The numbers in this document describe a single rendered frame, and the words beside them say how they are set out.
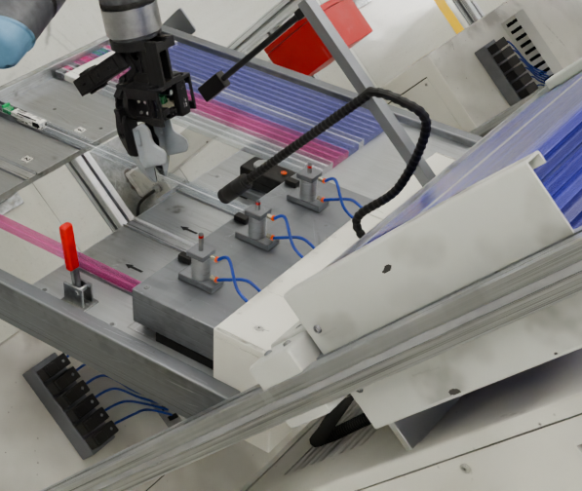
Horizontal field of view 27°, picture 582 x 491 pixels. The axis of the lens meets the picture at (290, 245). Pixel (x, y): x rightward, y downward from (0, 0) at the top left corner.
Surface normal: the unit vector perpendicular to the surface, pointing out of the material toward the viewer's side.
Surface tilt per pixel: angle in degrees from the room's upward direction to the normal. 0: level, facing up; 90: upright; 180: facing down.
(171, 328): 90
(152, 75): 90
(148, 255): 43
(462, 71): 0
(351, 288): 90
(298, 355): 0
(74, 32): 0
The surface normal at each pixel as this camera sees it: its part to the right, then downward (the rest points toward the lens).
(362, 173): 0.04, -0.82
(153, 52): -0.57, 0.45
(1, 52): -0.33, 0.72
